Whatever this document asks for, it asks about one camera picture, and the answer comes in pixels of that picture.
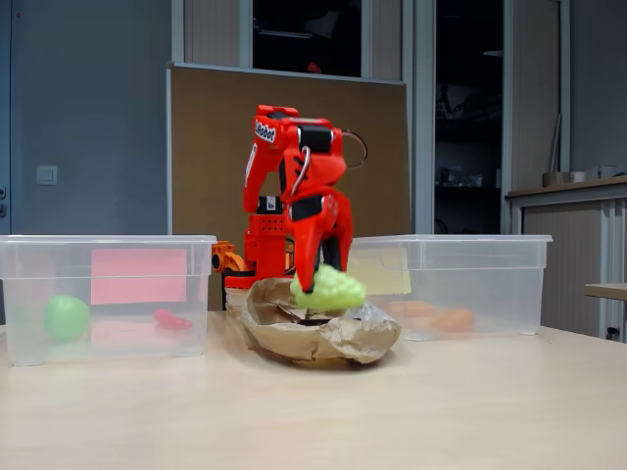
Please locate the orange printed plastic part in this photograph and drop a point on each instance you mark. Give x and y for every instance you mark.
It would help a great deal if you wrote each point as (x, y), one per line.
(225, 257)

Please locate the wooden base block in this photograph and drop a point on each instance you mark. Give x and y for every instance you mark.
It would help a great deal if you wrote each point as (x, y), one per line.
(235, 298)

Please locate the clear plastic bin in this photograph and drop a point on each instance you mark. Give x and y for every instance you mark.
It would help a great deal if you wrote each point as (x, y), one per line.
(480, 284)
(147, 333)

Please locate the brown pin board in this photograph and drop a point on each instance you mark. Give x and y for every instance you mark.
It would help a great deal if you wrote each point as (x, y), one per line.
(210, 171)

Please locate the white cup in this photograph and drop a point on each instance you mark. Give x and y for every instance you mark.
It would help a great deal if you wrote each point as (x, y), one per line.
(578, 176)

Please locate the pink paper label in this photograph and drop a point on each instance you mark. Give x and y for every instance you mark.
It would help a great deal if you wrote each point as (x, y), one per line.
(139, 276)

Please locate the green toy apple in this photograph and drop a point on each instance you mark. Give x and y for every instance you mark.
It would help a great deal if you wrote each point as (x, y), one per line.
(66, 318)

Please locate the red toy chili pepper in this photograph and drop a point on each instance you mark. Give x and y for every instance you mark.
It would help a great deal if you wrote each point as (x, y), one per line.
(171, 319)

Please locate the white light switch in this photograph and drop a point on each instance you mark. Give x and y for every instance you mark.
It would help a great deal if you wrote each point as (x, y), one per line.
(47, 175)

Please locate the small wooden side table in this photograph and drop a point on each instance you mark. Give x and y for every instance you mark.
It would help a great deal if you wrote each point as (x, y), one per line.
(607, 290)

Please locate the crumpled brown paper bag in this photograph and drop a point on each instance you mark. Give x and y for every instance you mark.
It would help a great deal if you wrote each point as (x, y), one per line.
(318, 338)

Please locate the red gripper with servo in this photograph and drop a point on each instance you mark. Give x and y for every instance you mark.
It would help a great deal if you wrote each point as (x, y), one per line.
(317, 211)

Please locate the clear crumpled plastic wrap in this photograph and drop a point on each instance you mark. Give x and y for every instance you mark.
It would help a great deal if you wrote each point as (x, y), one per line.
(372, 313)

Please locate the grey shutter cabinet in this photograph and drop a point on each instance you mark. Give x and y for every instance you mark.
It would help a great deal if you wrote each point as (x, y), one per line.
(563, 254)

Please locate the light green toy grapes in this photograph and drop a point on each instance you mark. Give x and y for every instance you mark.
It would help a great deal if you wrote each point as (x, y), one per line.
(330, 294)

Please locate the orange toy croissant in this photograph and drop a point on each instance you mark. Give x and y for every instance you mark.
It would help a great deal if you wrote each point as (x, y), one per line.
(453, 319)

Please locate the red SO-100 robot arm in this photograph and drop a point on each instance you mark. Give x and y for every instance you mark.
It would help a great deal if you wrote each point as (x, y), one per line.
(267, 161)

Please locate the yellow-green paper label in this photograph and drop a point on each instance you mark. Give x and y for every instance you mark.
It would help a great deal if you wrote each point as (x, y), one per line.
(387, 274)

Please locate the orange toy waffle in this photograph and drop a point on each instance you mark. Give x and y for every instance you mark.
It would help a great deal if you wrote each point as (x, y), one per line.
(414, 309)

